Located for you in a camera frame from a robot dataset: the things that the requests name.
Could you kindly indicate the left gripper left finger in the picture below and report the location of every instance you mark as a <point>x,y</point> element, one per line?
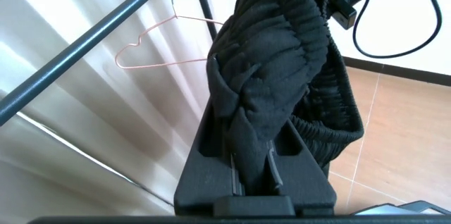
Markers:
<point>197,185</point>

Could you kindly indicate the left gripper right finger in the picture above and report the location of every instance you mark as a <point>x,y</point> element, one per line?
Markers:
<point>306,188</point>

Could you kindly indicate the black shorts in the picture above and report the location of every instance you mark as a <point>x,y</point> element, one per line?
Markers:
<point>275,58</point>

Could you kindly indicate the pink clothes hanger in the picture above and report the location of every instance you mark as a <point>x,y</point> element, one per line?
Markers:
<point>155,65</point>

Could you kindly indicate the black clothes rack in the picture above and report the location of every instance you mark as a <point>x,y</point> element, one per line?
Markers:
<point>70,53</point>

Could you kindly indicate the beige curtain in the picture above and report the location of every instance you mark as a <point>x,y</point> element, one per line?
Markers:
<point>105,118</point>

